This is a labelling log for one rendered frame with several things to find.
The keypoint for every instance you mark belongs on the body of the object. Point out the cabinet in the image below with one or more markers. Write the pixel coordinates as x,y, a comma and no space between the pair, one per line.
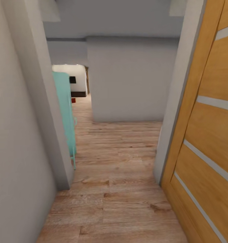
78,94

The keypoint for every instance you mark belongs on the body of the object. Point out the door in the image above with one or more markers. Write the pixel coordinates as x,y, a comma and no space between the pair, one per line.
195,178

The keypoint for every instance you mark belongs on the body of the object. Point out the wall mounted tv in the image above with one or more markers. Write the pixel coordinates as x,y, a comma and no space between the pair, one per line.
72,79

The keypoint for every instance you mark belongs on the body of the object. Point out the standing mirror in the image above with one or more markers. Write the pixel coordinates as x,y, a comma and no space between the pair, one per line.
62,84

